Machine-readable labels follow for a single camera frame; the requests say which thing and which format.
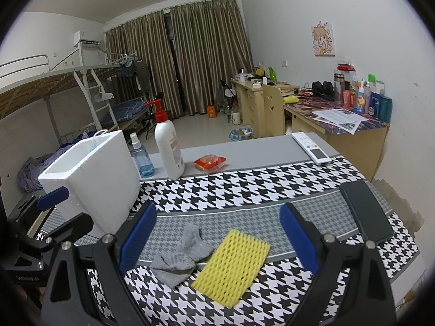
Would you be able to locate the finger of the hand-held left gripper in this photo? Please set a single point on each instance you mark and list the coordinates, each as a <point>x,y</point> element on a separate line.
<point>74,224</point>
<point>52,197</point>

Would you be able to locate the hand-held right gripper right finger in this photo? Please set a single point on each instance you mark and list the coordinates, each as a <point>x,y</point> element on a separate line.
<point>299,234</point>

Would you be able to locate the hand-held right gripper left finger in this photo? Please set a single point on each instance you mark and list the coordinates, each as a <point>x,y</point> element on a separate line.
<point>139,234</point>

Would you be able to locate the grey sock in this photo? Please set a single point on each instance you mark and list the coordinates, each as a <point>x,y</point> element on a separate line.
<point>176,261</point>

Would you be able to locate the white foam box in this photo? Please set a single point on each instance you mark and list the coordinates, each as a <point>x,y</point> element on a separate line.
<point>98,183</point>

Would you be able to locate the blue face mask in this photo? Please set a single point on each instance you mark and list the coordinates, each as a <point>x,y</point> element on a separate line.
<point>93,147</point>

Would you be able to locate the yellow foam net sleeve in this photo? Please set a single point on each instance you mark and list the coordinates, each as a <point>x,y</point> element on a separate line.
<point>231,268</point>

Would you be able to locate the blue orange quilt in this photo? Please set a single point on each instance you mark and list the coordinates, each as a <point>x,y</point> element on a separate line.
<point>34,173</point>

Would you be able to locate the houndstooth tablecloth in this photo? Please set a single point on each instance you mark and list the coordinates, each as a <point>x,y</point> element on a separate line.
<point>255,190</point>

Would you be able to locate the blue spray bottle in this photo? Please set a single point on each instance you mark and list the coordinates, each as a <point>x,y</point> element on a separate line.
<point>142,163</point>

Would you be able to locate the black smartphone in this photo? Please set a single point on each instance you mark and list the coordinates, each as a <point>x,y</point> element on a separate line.
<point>367,210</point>

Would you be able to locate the white pump bottle red cap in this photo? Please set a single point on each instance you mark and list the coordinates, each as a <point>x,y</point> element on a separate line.
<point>168,152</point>

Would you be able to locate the white remote control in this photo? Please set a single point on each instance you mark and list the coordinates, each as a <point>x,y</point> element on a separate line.
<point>312,147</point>

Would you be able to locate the light wooden desk printed mat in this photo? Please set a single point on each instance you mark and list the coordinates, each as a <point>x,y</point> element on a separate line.
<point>353,149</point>

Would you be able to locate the red snack packet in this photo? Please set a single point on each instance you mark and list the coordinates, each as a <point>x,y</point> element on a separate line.
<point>210,162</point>

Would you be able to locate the white hanging bag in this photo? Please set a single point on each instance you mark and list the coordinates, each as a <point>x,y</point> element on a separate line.
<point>103,96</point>

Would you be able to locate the grey metal bunk bed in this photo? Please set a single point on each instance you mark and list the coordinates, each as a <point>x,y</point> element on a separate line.
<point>40,85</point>
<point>115,74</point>

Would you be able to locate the blue checked mattress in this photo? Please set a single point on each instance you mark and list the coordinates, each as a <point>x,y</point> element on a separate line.
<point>131,107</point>

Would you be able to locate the printed paper sheets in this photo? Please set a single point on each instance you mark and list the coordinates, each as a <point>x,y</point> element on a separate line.
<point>340,119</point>

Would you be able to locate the light wooden chair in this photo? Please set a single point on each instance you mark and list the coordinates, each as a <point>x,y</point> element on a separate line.
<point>273,112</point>

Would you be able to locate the white thermos jug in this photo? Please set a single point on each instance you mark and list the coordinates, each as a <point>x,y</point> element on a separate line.
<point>236,119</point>

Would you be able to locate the yellow cloth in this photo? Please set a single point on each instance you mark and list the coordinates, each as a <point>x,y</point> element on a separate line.
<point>291,100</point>

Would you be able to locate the black folding chair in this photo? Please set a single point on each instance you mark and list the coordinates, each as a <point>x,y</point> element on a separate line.
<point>159,96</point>

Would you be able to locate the group of toiletry bottles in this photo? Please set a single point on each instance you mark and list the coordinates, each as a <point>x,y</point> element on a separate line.
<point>370,102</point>

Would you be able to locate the dark hanging clothes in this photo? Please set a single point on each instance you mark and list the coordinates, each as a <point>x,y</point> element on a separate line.
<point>141,73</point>

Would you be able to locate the green plastic object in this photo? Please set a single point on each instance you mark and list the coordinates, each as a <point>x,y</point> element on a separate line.
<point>272,74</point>

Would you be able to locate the white air conditioner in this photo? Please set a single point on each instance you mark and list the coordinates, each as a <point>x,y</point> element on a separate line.
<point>86,38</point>

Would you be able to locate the brown curtain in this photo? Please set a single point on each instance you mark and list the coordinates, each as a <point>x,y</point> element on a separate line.
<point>146,61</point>
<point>210,54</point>

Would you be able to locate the cartoon wall poster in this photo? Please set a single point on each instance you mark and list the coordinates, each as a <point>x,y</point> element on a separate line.
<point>323,39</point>

